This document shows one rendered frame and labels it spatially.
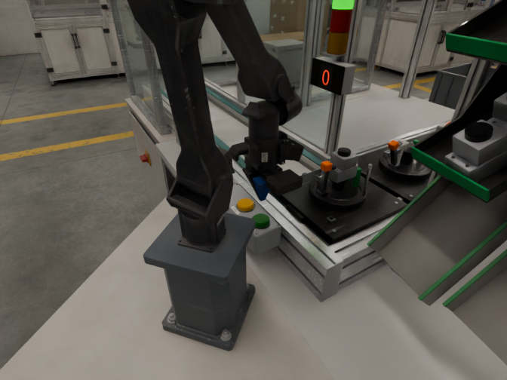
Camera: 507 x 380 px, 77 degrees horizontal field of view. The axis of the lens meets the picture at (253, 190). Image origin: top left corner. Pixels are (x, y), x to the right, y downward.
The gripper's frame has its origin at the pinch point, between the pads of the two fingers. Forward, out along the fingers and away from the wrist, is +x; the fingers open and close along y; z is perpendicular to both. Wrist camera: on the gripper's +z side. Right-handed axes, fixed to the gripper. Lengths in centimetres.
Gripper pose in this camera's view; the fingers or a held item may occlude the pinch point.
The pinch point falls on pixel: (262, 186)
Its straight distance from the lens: 68.0
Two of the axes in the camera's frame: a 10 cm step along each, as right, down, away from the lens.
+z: 8.5, -3.0, 4.4
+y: -5.3, -4.8, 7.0
